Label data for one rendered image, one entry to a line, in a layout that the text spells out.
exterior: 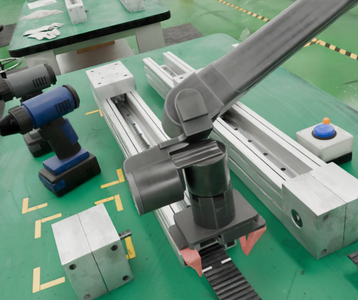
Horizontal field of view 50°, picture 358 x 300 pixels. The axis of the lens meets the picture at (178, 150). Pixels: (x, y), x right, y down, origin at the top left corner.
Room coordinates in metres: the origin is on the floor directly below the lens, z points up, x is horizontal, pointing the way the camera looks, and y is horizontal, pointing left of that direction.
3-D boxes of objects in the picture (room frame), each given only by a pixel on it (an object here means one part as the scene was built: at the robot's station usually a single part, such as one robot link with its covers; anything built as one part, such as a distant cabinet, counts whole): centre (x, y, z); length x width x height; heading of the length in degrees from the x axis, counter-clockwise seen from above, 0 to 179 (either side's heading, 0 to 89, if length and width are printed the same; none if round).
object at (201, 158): (0.39, -0.02, 1.00); 0.07 x 0.06 x 0.07; 103
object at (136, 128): (0.83, 0.09, 0.82); 0.80 x 0.10 x 0.09; 15
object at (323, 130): (0.64, -0.29, 0.84); 0.04 x 0.04 x 0.02
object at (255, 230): (0.40, -0.05, 0.86); 0.07 x 0.07 x 0.09; 15
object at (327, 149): (0.64, -0.29, 0.81); 0.10 x 0.08 x 0.06; 105
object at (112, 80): (1.07, 0.15, 0.87); 0.16 x 0.11 x 0.07; 15
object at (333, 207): (0.45, -0.22, 0.83); 0.12 x 0.09 x 0.10; 105
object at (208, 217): (0.39, -0.03, 0.93); 0.10 x 0.07 x 0.07; 105
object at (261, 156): (0.88, -0.10, 0.82); 0.80 x 0.10 x 0.09; 15
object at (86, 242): (0.46, 0.16, 0.83); 0.11 x 0.10 x 0.10; 109
